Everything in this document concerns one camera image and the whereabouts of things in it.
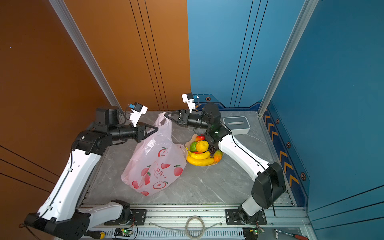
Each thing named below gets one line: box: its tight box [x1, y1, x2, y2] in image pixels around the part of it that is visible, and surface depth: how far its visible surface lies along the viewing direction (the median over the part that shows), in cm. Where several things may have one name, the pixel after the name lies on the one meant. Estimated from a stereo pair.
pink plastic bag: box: [121, 112, 187, 197], surface depth 67 cm
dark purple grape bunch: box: [209, 144, 217, 157], surface depth 89 cm
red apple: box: [195, 135, 206, 142], surface depth 97 cm
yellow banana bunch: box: [185, 147, 215, 167], surface depth 86 cm
